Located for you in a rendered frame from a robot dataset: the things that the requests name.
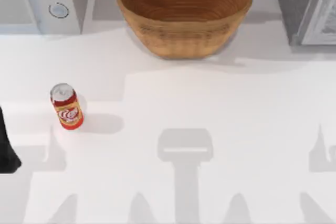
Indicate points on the brown woven basket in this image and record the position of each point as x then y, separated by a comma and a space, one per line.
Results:
183, 22

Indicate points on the red and white can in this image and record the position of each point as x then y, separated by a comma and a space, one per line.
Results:
68, 111

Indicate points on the microwave knob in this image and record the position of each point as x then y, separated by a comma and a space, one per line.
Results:
58, 10

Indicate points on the pale microwave oven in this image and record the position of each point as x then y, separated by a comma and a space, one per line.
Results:
36, 6

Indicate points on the grey cabinet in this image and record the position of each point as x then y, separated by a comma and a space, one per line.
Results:
302, 6

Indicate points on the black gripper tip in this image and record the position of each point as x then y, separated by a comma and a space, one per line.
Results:
5, 153

